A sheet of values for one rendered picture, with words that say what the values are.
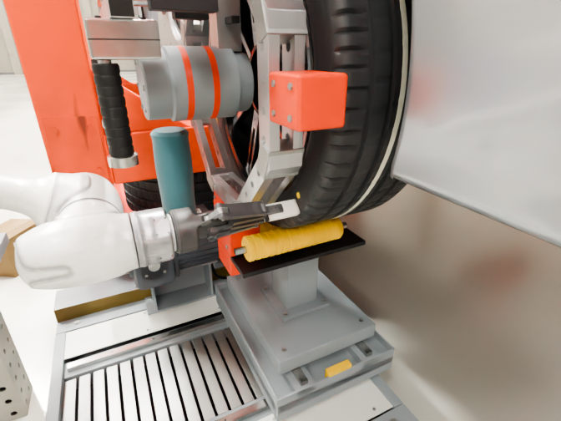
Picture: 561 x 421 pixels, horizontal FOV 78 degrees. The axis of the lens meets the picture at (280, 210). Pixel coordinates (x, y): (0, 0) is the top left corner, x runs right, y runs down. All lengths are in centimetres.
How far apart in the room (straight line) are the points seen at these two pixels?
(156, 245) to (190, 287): 85
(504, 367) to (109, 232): 122
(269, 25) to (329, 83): 12
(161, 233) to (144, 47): 27
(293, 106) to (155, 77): 31
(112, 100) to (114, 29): 9
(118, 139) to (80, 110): 62
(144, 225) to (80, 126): 67
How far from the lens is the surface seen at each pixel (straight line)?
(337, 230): 86
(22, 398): 128
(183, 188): 90
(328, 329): 101
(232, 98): 73
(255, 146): 89
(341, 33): 54
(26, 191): 70
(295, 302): 104
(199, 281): 141
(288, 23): 55
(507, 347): 148
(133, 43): 56
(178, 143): 87
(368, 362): 104
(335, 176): 58
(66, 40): 118
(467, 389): 129
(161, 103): 71
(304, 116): 46
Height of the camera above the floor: 91
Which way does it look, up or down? 24 degrees down
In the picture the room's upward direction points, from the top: straight up
